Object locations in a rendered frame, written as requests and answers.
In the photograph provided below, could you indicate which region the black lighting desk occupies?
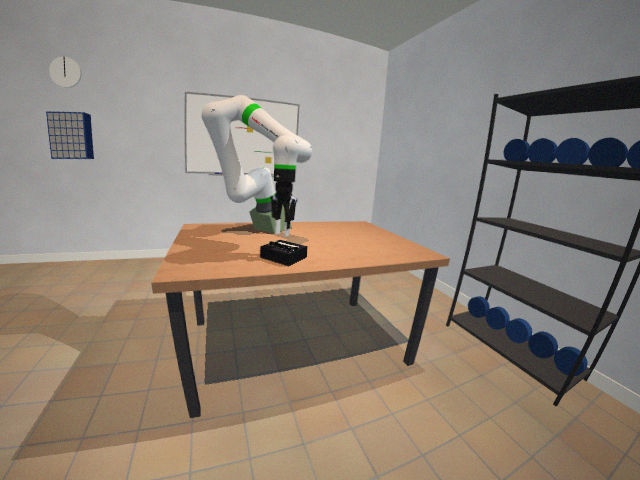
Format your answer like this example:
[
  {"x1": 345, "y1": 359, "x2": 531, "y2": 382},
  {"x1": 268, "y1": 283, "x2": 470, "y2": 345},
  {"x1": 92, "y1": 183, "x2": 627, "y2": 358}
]
[{"x1": 260, "y1": 240, "x2": 308, "y2": 266}]

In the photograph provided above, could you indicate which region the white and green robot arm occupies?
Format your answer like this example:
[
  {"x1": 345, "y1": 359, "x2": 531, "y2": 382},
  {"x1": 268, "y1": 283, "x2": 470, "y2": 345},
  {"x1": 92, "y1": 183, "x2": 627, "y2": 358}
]
[{"x1": 201, "y1": 95, "x2": 312, "y2": 213}]

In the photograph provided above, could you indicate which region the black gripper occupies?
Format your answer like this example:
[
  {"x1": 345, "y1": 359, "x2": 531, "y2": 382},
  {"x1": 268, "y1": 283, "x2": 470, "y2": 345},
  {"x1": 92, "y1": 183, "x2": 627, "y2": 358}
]
[{"x1": 270, "y1": 182, "x2": 298, "y2": 236}]

